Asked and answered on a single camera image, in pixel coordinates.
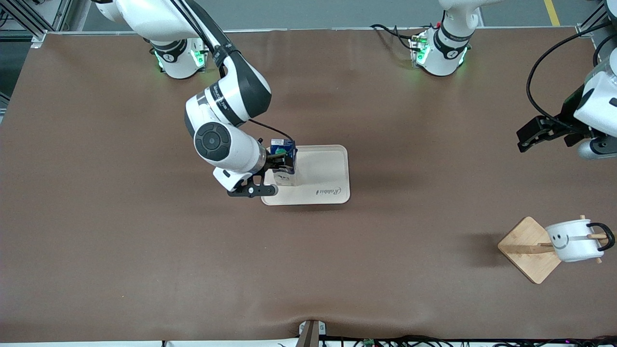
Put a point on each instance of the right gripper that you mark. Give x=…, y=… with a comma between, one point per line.
x=272, y=162

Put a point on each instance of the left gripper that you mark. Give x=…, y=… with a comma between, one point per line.
x=563, y=122

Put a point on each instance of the blue milk carton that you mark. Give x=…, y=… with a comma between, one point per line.
x=285, y=178

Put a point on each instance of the white smiley mug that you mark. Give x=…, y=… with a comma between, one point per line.
x=573, y=248

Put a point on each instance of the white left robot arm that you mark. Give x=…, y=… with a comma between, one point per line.
x=441, y=62

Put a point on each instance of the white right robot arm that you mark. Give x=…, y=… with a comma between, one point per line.
x=231, y=149

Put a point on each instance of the wooden cup rack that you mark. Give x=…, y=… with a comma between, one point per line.
x=525, y=260

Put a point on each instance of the beige plastic tray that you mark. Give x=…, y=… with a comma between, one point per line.
x=323, y=168

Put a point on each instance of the brown table cover sheet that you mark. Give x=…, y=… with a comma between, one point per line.
x=144, y=250

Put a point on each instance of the small green circuit board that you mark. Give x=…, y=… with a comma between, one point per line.
x=369, y=342

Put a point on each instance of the aluminium frame post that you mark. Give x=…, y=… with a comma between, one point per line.
x=584, y=30
x=37, y=39

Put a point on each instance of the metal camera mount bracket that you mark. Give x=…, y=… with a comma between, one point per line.
x=311, y=335

